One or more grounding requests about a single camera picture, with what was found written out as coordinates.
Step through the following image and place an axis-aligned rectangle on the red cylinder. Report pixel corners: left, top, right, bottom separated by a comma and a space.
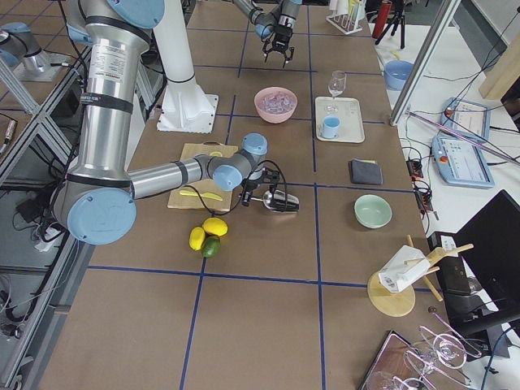
372, 0, 392, 39

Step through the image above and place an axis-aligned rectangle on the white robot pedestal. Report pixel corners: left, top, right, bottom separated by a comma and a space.
154, 1, 219, 134

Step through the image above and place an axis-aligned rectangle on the clear wine glass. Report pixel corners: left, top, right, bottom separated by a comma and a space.
325, 70, 346, 114

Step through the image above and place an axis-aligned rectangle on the light blue cup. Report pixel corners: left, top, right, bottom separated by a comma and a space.
318, 115, 340, 140

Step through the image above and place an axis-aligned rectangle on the green bowl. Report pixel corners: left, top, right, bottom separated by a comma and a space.
353, 194, 392, 229

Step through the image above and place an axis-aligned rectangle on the white wire cup rack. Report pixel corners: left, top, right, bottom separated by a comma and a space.
326, 0, 366, 35

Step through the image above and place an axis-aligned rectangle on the metal ice scoop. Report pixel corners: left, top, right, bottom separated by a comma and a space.
250, 190, 300, 212

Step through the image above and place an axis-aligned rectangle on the wooden cutting board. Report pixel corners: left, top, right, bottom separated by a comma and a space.
167, 142, 240, 212

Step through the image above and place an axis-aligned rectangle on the grey folded cloth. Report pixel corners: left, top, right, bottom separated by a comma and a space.
349, 159, 383, 185

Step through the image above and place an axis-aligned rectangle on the far teach pendant tablet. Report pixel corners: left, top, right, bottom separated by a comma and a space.
440, 97, 491, 142

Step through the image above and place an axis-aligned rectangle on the green lime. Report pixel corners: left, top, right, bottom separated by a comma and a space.
201, 236, 221, 258

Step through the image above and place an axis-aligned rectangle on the pink bowl of ice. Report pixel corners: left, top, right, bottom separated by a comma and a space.
253, 87, 298, 124

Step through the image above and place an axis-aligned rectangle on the yellow lemon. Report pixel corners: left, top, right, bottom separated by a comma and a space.
188, 227, 206, 251
202, 217, 228, 236

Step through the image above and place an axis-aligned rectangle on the near teach pendant tablet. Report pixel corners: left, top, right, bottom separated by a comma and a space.
431, 136, 495, 189

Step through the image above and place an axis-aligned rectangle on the wooden stand with round base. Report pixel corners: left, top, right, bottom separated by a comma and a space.
367, 235, 474, 317

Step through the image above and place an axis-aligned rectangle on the black tripod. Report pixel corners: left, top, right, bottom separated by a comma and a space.
375, 0, 405, 49

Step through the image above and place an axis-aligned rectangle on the yellow plastic knife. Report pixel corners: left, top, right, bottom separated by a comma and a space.
179, 189, 223, 202

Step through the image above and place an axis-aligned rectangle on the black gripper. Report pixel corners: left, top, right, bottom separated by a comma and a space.
240, 179, 259, 200
262, 24, 295, 67

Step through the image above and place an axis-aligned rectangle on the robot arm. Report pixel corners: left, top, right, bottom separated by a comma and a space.
232, 0, 302, 68
54, 1, 267, 245

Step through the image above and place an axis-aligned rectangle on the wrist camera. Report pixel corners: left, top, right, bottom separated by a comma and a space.
262, 167, 281, 193

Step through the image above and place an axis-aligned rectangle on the blue bowl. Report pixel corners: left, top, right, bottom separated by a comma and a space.
383, 60, 414, 91

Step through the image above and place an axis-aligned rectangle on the black monitor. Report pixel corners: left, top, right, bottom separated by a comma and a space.
454, 189, 519, 336

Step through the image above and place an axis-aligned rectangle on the teach pendant tablet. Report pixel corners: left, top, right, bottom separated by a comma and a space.
431, 136, 495, 189
440, 97, 491, 142

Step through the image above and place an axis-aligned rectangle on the cream serving tray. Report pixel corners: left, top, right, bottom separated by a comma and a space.
314, 97, 365, 143

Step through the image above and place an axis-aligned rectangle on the aluminium frame post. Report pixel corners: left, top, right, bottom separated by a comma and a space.
389, 0, 462, 126

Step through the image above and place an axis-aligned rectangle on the pink metal rod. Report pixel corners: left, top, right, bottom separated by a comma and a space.
405, 110, 519, 166

